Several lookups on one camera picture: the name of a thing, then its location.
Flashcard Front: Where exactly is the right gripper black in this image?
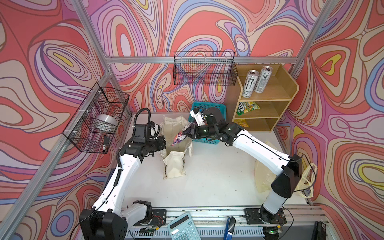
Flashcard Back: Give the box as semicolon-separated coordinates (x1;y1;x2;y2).
182;124;217;140

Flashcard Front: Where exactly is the beige canvas tote bag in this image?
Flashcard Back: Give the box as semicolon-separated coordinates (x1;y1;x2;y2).
160;116;193;180

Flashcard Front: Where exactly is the green snack packet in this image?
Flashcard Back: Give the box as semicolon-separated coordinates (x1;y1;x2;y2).
237;102;260;116

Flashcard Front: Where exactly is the yellowish plastic grocery bag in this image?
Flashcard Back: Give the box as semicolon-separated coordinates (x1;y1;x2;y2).
255;153;318;199

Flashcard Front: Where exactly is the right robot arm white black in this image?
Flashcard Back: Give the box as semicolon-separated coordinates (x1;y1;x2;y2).
183;108;303;224

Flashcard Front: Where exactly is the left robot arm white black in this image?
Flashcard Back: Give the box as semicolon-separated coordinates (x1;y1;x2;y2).
79;108;166;240

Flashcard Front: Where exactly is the silver tape roll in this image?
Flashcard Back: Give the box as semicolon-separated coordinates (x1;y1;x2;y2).
93;114;118;134

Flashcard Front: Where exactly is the yellow chip packet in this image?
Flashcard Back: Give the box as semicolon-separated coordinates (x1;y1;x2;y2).
234;119;249;128

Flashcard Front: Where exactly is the white Monster can left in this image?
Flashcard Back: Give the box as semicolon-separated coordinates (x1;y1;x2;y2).
242;70;259;98

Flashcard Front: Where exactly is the teal calculator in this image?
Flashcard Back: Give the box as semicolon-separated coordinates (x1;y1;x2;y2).
167;212;201;240

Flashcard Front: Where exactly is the wooden shelf unit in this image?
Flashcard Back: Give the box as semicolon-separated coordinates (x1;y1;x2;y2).
224;64;300;132

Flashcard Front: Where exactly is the white energy can right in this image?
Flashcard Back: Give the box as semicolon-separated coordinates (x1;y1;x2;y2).
254;66;273;93

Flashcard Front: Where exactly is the black device bottom right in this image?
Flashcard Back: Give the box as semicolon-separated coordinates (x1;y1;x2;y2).
311;221;327;240

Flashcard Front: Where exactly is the black wire basket left wall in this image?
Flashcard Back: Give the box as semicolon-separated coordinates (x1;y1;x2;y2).
63;83;130;154

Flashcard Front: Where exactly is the black wire basket wall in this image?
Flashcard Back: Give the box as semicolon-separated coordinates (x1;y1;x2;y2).
173;50;238;87
63;83;130;154

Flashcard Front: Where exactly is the black wire basket back wall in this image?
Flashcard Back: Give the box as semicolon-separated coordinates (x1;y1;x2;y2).
173;50;238;87

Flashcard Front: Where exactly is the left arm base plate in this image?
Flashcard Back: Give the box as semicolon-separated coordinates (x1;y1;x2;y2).
134;209;167;228

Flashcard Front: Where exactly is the blue handled tool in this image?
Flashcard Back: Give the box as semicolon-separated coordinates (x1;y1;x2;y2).
223;217;236;240

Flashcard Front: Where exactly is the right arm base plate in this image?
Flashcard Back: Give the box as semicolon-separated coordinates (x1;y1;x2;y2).
243;207;287;225

